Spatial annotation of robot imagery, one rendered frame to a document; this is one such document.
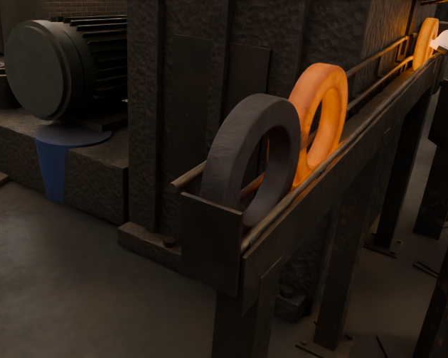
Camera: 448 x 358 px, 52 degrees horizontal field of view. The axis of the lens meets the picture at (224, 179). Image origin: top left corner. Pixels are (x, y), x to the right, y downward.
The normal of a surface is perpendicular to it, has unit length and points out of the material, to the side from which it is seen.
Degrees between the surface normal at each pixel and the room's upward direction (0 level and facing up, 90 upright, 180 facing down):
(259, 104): 15
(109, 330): 0
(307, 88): 42
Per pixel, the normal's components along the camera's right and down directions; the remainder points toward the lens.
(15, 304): 0.07, -0.91
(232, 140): -0.36, -0.38
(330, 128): -0.51, 0.07
